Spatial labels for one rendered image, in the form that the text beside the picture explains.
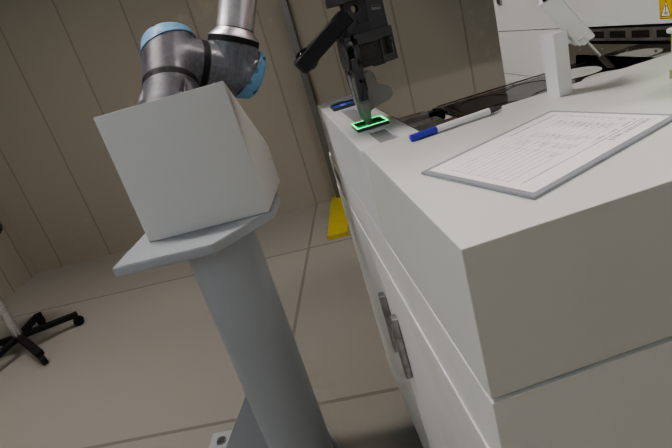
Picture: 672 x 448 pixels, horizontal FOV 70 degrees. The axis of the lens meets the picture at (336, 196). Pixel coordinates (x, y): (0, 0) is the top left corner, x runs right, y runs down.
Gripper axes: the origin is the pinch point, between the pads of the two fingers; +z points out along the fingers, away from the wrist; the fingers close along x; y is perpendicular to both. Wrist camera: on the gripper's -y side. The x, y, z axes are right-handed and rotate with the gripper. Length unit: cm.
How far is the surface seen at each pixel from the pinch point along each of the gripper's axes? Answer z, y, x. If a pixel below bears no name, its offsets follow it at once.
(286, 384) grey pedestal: 58, -31, 15
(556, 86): -0.6, 23.4, -19.5
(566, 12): -9.8, 25.4, -20.1
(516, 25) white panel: -2, 58, 54
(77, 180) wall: 37, -162, 266
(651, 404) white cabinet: 22, 10, -50
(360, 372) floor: 97, -14, 57
